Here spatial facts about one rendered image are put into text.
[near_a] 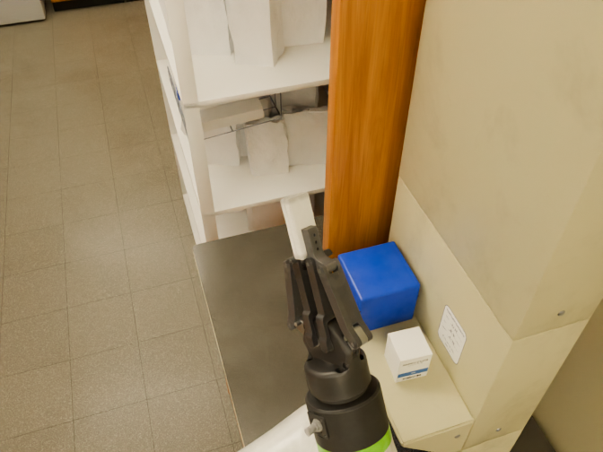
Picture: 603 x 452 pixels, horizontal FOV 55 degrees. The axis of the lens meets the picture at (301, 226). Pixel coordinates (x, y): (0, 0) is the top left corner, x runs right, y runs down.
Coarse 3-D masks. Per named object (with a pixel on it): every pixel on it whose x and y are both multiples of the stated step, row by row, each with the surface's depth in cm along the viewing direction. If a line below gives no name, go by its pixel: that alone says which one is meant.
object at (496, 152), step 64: (448, 0) 65; (512, 0) 55; (576, 0) 47; (448, 64) 68; (512, 64) 57; (576, 64) 49; (448, 128) 72; (512, 128) 59; (576, 128) 50; (448, 192) 75; (512, 192) 61; (576, 192) 52; (512, 256) 64; (576, 256) 59; (512, 320) 67; (576, 320) 70
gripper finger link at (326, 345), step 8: (328, 248) 65; (312, 264) 63; (312, 272) 64; (312, 280) 64; (320, 280) 64; (312, 288) 65; (320, 288) 64; (320, 296) 64; (320, 304) 64; (328, 304) 65; (320, 312) 65; (328, 312) 65; (320, 320) 65; (328, 320) 65; (320, 328) 65; (320, 336) 66; (328, 336) 65; (320, 344) 66; (328, 344) 65
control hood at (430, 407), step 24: (384, 336) 93; (384, 360) 90; (432, 360) 90; (384, 384) 87; (408, 384) 87; (432, 384) 87; (408, 408) 84; (432, 408) 84; (456, 408) 84; (408, 432) 81; (432, 432) 81; (456, 432) 83
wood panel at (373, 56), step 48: (336, 0) 73; (384, 0) 74; (336, 48) 77; (384, 48) 79; (336, 96) 82; (384, 96) 85; (336, 144) 88; (384, 144) 91; (336, 192) 95; (384, 192) 99; (336, 240) 104; (384, 240) 108
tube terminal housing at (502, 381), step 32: (416, 224) 87; (416, 256) 90; (448, 256) 79; (448, 288) 82; (480, 320) 75; (480, 352) 77; (512, 352) 70; (544, 352) 74; (480, 384) 79; (512, 384) 77; (544, 384) 81; (480, 416) 82; (512, 416) 86; (480, 448) 92
